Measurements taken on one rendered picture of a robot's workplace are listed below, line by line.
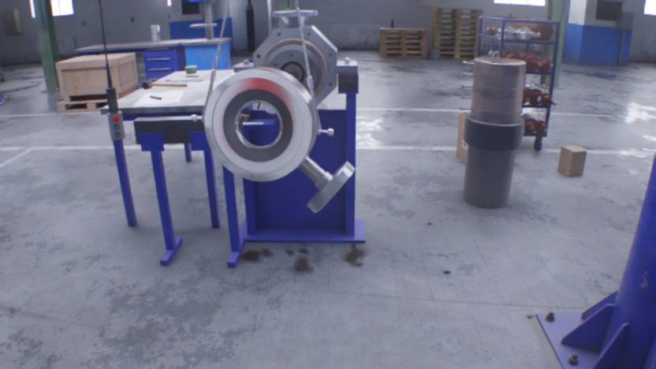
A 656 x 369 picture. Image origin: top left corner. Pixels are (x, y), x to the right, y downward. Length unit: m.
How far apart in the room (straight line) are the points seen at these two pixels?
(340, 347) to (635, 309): 1.27
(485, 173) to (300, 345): 1.96
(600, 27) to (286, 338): 13.08
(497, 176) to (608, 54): 11.26
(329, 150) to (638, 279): 1.88
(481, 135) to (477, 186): 0.41
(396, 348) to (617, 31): 13.13
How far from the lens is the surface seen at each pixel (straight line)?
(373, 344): 2.23
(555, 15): 9.21
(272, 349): 2.22
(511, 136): 3.45
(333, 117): 2.91
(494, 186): 3.57
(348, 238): 3.03
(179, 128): 2.67
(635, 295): 2.11
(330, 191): 1.46
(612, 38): 14.56
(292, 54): 2.57
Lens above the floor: 1.48
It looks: 22 degrees down
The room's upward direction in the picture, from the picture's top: 1 degrees counter-clockwise
